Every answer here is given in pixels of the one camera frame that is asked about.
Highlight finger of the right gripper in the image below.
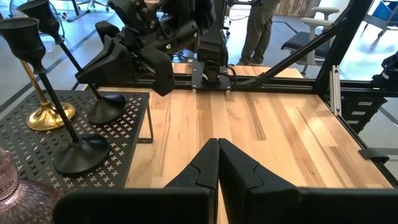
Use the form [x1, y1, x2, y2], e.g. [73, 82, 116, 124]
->
[75, 35, 140, 85]
[139, 46, 175, 97]

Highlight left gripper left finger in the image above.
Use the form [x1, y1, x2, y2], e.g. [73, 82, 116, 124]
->
[52, 138, 220, 224]

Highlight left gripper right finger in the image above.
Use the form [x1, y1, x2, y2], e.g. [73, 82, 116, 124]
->
[218, 138, 398, 224]

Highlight black metal candlestick holder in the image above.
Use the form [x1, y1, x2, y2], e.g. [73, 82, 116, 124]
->
[0, 17, 110, 175]
[17, 0, 128, 126]

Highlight pink glass candle holder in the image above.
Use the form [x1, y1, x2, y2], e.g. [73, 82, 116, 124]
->
[0, 147, 65, 224]

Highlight black perforated metal stand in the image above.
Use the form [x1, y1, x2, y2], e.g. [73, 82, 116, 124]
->
[0, 89, 155, 195]

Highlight gold candlestick holder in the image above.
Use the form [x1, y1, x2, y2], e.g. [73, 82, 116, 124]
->
[19, 58, 77, 132]

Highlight person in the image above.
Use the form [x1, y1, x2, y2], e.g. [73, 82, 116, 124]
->
[238, 0, 282, 67]

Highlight white and black office chair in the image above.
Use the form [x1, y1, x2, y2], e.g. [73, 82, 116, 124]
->
[280, 6, 341, 76]

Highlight black robot equipment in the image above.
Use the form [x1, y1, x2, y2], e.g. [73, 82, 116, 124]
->
[371, 51, 398, 93]

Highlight blue chair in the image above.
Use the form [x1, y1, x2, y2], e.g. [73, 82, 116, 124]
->
[363, 0, 398, 40]

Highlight black aluminium table frame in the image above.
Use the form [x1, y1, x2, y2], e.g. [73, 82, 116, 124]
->
[71, 0, 398, 190]

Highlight silver aluminium bracket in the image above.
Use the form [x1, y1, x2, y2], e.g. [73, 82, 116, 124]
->
[328, 64, 343, 118]

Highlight black plastic bracket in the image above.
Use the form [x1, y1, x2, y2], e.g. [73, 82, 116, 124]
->
[358, 147, 391, 165]

